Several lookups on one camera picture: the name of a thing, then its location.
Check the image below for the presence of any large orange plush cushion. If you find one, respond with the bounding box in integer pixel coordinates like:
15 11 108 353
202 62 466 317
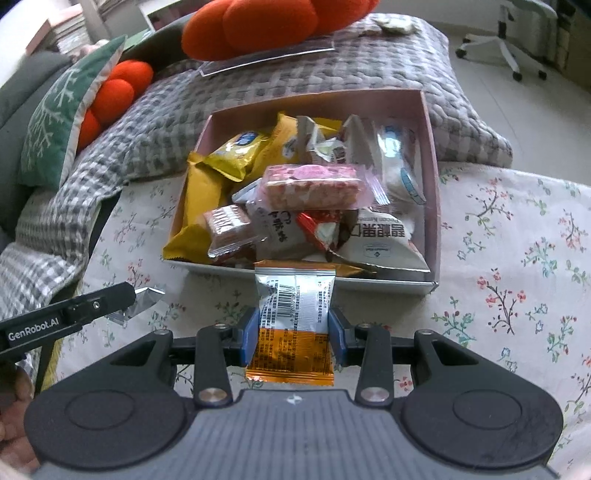
181 0 379 62

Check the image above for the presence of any small orange plush cushion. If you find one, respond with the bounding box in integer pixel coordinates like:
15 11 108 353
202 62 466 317
76 59 154 151

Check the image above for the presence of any small white packet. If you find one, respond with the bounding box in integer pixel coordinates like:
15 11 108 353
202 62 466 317
369 14 423 35

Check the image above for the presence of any grey checked blanket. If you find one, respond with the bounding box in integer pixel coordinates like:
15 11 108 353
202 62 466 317
0 16 514 319

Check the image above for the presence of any orange silver snack packet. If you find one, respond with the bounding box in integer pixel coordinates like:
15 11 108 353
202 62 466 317
247 260 337 386

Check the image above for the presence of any white blue print snack packet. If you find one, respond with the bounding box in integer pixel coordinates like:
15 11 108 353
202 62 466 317
344 115 428 206

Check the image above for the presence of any dark grey sofa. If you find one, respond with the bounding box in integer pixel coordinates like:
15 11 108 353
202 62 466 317
0 51 70 241

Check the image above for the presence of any white office chair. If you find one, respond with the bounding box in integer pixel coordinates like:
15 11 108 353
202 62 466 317
455 0 559 83

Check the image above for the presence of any gold stick snack packet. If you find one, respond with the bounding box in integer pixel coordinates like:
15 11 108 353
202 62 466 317
333 264 380 280

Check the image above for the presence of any silver foil snack packet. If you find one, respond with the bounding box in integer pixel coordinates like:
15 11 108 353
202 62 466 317
105 286 166 325

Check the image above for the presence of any white black print snack packet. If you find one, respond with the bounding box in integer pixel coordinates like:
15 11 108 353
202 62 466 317
233 180 324 264

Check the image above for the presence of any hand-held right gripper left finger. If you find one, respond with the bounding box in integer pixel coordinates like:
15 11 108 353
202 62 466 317
104 308 260 407

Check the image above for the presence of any person's left hand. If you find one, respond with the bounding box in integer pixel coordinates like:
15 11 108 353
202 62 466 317
0 364 40 467

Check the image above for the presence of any clear brown cake packet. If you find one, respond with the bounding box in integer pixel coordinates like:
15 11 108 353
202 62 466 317
203 205 267 259

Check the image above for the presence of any yellow blue print snack packet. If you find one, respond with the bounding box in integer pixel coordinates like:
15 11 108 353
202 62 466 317
203 130 274 181

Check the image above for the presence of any floral bed sheet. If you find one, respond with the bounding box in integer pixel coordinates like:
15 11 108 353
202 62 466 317
55 161 591 462

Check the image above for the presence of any pink cardboard box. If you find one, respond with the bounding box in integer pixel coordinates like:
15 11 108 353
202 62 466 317
163 89 440 296

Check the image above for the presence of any pink snack packet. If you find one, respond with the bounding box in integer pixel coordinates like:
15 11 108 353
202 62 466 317
259 164 389 215

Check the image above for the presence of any plain yellow snack packet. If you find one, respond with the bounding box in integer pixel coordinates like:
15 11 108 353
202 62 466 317
163 152 223 264

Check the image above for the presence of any white nut snack packet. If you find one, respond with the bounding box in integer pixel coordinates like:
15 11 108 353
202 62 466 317
328 208 430 273
295 115 348 163

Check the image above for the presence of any green snowflake pillow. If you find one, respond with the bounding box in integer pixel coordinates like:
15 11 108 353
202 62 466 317
18 34 127 188

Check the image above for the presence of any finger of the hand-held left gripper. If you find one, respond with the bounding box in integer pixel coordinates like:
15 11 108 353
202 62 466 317
60 313 132 337
62 282 137 324

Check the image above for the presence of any stack of books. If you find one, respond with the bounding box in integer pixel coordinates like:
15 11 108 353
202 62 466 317
28 0 108 56

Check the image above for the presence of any red white snack packet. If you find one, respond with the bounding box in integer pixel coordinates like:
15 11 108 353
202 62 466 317
295 210 356 252

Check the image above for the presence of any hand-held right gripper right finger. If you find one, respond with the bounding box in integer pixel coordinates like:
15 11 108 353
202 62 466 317
327 307 490 407

